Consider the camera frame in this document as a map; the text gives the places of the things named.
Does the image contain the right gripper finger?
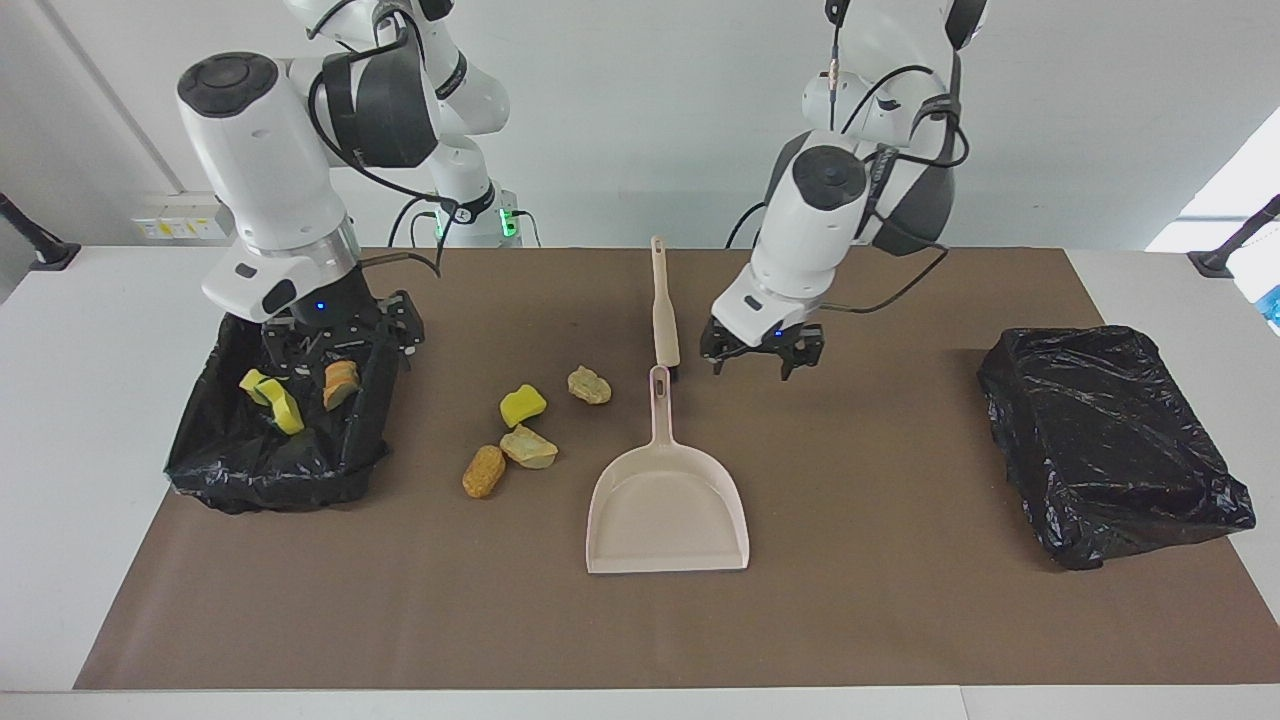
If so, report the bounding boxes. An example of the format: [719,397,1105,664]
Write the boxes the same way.
[378,290,426,357]
[262,335,336,386]

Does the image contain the notched yellow sponge piece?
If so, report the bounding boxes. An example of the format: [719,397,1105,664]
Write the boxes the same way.
[262,380,306,436]

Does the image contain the orange striped bread piece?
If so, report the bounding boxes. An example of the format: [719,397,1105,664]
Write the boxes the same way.
[322,360,361,412]

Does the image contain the beige hand brush black bristles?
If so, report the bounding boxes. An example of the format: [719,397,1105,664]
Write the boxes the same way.
[650,236,683,383]

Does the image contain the pale beige bread piece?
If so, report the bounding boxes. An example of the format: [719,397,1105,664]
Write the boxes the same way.
[567,365,613,406]

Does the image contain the blocky yellow sponge piece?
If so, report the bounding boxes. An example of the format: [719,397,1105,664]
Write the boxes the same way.
[499,384,548,429]

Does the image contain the beige plastic dustpan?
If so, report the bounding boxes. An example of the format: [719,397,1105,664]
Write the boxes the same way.
[585,365,751,575]

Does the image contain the brown fried nugget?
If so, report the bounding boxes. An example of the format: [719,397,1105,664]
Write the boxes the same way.
[462,445,507,499]

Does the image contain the pale green crusty piece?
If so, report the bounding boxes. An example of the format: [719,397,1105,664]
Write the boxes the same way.
[499,425,560,471]

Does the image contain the black bag lined bin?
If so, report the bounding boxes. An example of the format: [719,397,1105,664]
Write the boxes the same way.
[164,291,403,516]
[977,325,1257,572]

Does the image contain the brown table mat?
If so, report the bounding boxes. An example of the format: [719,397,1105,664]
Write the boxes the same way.
[73,247,1280,691]

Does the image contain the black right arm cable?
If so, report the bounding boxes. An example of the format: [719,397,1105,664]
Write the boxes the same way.
[305,0,546,276]

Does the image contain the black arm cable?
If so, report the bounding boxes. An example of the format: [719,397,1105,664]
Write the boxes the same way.
[305,0,546,276]
[725,0,971,316]

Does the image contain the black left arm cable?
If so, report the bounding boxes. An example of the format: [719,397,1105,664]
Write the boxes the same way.
[725,0,971,316]

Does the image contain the white wall socket box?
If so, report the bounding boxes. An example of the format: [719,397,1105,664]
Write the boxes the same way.
[131,191,238,241]

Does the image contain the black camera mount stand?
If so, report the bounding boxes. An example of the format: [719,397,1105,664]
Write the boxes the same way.
[0,192,82,272]
[1188,194,1280,279]

